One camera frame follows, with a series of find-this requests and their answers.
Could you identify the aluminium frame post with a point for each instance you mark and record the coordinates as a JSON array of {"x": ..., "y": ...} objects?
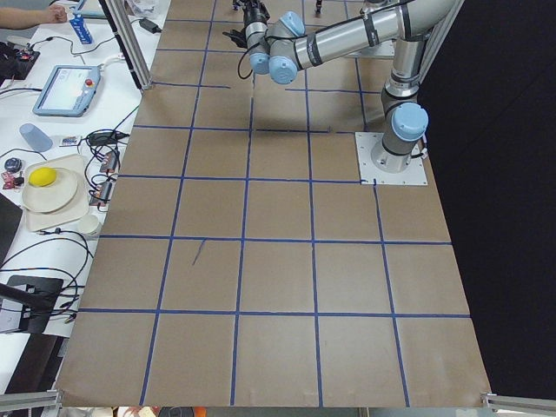
[{"x": 120, "y": 24}]

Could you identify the black monitor stand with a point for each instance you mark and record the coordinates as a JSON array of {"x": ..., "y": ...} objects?
[{"x": 27, "y": 303}]

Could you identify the yellow lemon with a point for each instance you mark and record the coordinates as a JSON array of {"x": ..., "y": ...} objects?
[{"x": 42, "y": 177}]

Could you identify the blue teach pendant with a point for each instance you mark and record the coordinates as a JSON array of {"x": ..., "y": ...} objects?
[{"x": 68, "y": 91}]

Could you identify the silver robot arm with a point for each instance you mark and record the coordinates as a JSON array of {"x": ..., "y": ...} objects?
[{"x": 284, "y": 48}]

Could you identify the black power adapter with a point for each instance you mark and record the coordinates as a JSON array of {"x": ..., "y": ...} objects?
[{"x": 149, "y": 26}]

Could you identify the white paper cup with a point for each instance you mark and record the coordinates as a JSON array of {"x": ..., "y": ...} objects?
[{"x": 89, "y": 226}]

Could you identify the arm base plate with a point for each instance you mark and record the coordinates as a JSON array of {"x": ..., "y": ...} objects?
[{"x": 379, "y": 167}]

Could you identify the person's hand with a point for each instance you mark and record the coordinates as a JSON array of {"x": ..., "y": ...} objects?
[{"x": 55, "y": 13}]

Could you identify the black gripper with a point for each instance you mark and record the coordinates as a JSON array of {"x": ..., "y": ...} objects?
[{"x": 251, "y": 16}]

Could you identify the blue plastic cup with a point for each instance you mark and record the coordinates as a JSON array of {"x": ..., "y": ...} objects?
[{"x": 35, "y": 137}]

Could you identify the beige tray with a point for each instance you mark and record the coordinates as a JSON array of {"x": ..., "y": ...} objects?
[{"x": 74, "y": 210}]

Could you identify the beige plate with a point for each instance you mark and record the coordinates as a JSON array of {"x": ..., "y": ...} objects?
[{"x": 52, "y": 197}]

